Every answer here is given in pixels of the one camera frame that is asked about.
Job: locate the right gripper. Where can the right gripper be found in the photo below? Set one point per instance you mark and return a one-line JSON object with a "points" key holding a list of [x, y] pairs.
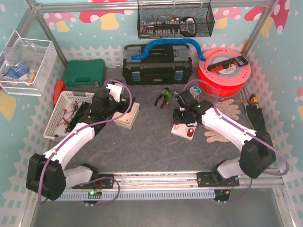
{"points": [[181, 117]]}

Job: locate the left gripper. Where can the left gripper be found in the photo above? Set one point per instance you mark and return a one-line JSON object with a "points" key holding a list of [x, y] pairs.
{"points": [[123, 105]]}

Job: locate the red spring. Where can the red spring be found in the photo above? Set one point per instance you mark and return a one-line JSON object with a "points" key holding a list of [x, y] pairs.
{"points": [[190, 133]]}

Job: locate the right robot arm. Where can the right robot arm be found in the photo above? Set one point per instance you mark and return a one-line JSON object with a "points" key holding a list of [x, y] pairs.
{"points": [[255, 146]]}

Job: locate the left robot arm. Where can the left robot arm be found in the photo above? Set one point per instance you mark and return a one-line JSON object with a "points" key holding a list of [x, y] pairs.
{"points": [[47, 174]]}

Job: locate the white spring tray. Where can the white spring tray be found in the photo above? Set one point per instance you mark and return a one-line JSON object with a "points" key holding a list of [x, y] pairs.
{"points": [[128, 119]]}

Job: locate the black circuit board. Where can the black circuit board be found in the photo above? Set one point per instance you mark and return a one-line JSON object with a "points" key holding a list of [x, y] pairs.
{"points": [[79, 113]]}

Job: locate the white peg board fixture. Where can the white peg board fixture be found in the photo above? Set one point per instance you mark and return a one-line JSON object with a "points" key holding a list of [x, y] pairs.
{"points": [[180, 129]]}

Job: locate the white perforated basket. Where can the white perforated basket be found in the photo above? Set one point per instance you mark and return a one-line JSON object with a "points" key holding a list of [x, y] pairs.
{"points": [[63, 113]]}

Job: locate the green plastic case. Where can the green plastic case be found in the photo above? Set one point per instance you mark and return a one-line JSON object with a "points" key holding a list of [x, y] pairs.
{"points": [[84, 72]]}

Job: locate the red filament spool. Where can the red filament spool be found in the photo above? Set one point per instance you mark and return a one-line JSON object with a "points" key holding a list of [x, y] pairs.
{"points": [[224, 70]]}

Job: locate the black toolbox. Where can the black toolbox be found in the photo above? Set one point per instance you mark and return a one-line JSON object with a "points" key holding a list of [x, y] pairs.
{"points": [[165, 65]]}

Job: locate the yellow black screwdriver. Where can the yellow black screwdriver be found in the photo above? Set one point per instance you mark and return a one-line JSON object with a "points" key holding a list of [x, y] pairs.
{"points": [[253, 100]]}

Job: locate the black rubber glove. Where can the black rubber glove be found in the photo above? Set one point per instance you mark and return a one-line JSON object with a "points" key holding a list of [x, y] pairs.
{"points": [[256, 118]]}

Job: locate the clear acrylic box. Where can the clear acrylic box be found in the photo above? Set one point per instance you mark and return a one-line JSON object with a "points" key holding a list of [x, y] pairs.
{"points": [[39, 55]]}

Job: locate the blue white glove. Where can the blue white glove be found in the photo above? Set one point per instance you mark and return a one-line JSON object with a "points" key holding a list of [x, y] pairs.
{"points": [[18, 72]]}

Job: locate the solder wire spool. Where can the solder wire spool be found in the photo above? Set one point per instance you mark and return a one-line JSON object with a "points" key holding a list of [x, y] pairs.
{"points": [[195, 91]]}

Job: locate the orange handled tool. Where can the orange handled tool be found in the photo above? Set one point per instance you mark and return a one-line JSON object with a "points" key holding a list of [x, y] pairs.
{"points": [[59, 88]]}

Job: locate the white slotted cable duct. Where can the white slotted cable duct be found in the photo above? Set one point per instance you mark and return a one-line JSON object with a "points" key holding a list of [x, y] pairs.
{"points": [[138, 195]]}

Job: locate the black wire mesh basket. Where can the black wire mesh basket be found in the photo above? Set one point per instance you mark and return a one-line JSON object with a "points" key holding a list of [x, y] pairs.
{"points": [[175, 21]]}

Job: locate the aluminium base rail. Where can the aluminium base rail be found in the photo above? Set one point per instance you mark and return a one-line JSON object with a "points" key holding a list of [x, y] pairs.
{"points": [[176, 180]]}

